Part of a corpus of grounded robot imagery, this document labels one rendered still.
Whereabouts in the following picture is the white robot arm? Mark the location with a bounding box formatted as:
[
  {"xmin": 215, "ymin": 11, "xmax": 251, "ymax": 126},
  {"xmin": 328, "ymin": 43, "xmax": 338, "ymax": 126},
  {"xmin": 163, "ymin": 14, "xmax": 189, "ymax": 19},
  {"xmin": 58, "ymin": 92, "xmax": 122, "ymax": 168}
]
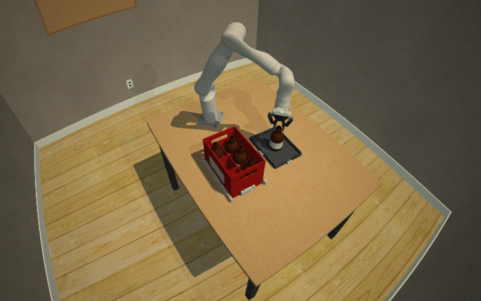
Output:
[{"xmin": 194, "ymin": 22, "xmax": 294, "ymax": 123}]

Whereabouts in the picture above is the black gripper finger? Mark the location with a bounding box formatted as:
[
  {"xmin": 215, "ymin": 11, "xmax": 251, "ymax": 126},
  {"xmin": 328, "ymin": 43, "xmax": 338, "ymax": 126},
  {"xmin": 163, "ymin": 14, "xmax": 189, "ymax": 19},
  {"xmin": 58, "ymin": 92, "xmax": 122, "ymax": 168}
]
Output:
[
  {"xmin": 281, "ymin": 117, "xmax": 293, "ymax": 131},
  {"xmin": 268, "ymin": 112, "xmax": 279, "ymax": 131}
]

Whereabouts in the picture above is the red crate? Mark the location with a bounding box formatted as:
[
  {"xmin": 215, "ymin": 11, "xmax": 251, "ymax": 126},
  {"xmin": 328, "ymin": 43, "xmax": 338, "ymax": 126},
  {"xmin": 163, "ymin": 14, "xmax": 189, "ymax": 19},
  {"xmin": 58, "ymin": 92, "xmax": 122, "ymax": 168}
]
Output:
[{"xmin": 204, "ymin": 131, "xmax": 266, "ymax": 198}]

